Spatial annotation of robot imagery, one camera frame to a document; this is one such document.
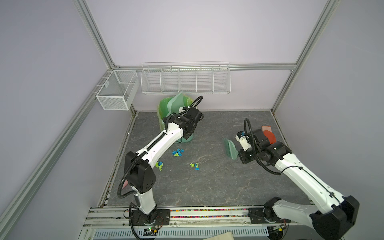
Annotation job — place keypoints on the green trash bin with bag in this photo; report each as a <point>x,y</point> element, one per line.
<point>162,111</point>

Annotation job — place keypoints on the small white wire basket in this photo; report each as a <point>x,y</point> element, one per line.
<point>118,90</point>

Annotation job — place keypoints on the green blue scrap far left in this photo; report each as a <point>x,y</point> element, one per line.
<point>159,165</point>

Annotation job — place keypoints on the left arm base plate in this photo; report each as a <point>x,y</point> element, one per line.
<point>156,217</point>

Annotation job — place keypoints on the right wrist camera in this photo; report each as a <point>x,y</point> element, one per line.
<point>243,140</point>

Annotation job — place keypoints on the long white wire basket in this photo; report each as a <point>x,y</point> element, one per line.
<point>187,77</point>

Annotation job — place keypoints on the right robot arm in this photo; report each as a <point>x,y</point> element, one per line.
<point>331,214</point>

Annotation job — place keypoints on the red rubber glove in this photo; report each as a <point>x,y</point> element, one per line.
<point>267,131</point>

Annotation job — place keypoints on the green blue scrap centre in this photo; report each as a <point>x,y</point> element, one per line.
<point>195,166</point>

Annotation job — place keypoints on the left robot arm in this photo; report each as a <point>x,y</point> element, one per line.
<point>139,177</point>

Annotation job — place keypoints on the mint green dustpan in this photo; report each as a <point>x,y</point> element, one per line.
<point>175,104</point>

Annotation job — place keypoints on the mint green hand brush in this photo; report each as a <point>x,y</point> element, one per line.
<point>230,148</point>

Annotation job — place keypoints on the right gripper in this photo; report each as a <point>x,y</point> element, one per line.
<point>241,153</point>

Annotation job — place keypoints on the green blue scrap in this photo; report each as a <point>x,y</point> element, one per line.
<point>195,166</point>
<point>159,165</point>

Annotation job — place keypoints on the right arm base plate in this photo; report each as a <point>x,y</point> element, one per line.
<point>260,215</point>

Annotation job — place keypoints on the blue paper scrap cluster left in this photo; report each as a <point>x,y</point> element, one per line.
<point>178,153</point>

